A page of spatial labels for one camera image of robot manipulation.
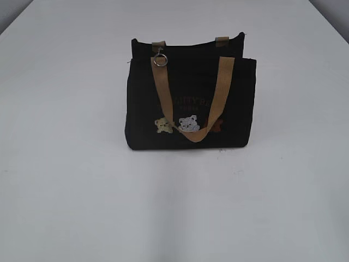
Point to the black canvas tote bag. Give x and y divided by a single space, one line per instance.
202 98

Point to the silver ring zipper pull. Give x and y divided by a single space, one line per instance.
160 59

